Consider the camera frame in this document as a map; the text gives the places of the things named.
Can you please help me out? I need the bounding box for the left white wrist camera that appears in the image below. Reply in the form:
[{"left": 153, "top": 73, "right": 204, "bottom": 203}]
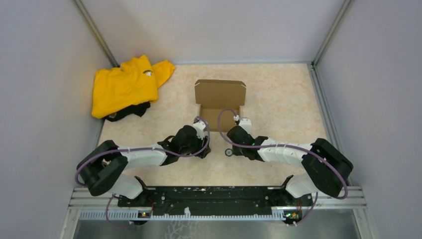
[{"left": 193, "top": 120, "right": 207, "bottom": 139}]

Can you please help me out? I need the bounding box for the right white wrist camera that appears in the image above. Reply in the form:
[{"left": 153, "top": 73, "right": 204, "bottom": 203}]
[{"left": 237, "top": 118, "right": 252, "bottom": 134}]

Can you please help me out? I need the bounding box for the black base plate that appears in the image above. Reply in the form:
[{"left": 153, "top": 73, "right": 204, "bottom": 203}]
[{"left": 118, "top": 186, "right": 313, "bottom": 216}]

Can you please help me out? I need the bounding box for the yellow shirt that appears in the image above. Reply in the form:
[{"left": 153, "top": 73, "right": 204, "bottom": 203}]
[{"left": 91, "top": 55, "right": 176, "bottom": 119}]

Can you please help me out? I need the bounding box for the purple cable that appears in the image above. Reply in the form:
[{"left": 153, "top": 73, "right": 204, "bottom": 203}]
[
  {"left": 216, "top": 109, "right": 349, "bottom": 227},
  {"left": 74, "top": 116, "right": 211, "bottom": 231}
]

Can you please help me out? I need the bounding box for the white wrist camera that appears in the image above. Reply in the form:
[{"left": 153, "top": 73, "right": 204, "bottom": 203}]
[
  {"left": 193, "top": 120, "right": 207, "bottom": 139},
  {"left": 237, "top": 118, "right": 252, "bottom": 134}
]

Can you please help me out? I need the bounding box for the brown cardboard box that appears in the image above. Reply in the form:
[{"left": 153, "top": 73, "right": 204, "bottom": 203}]
[{"left": 194, "top": 79, "right": 246, "bottom": 132}]

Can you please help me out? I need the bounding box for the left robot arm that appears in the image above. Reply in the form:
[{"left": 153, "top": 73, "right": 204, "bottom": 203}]
[{"left": 75, "top": 120, "right": 211, "bottom": 206}]

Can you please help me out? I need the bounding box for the aluminium frame rail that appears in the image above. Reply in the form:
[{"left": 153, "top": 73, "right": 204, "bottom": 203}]
[{"left": 69, "top": 186, "right": 367, "bottom": 223}]

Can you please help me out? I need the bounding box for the black garment under shirt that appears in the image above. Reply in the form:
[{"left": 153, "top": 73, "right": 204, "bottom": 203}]
[{"left": 104, "top": 102, "right": 151, "bottom": 122}]

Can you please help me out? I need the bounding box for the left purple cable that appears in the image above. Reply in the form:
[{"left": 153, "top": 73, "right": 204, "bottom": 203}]
[{"left": 74, "top": 116, "right": 211, "bottom": 231}]

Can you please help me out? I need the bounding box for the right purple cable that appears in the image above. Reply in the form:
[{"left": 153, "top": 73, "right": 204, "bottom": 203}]
[{"left": 216, "top": 109, "right": 349, "bottom": 227}]

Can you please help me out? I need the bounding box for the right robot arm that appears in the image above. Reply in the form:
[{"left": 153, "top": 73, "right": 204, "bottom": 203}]
[{"left": 226, "top": 126, "right": 353, "bottom": 205}]

